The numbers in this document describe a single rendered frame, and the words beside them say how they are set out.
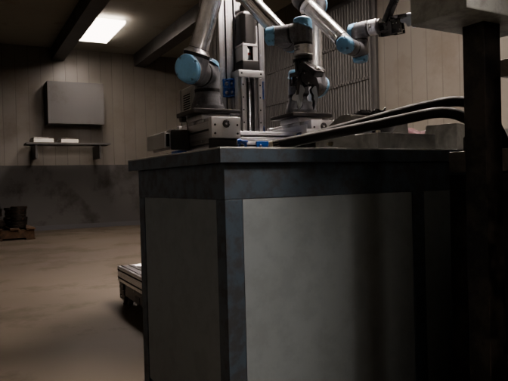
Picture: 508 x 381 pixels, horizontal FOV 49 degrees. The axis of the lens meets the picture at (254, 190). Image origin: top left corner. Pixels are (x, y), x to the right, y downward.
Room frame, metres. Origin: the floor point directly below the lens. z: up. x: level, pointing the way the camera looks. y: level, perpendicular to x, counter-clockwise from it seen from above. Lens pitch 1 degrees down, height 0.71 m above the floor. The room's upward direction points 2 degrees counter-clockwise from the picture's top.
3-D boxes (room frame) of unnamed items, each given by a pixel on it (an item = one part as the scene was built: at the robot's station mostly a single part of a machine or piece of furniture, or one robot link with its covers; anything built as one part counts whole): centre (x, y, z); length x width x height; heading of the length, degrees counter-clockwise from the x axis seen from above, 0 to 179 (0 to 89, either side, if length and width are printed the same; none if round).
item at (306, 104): (2.78, -0.24, 1.09); 0.15 x 0.15 x 0.10
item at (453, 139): (2.31, -0.64, 0.86); 0.50 x 0.26 x 0.11; 48
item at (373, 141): (2.05, -0.38, 0.87); 0.50 x 0.26 x 0.14; 30
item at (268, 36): (2.30, -0.12, 1.31); 0.11 x 0.11 x 0.08; 68
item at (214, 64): (2.54, 0.20, 1.20); 0.13 x 0.12 x 0.14; 158
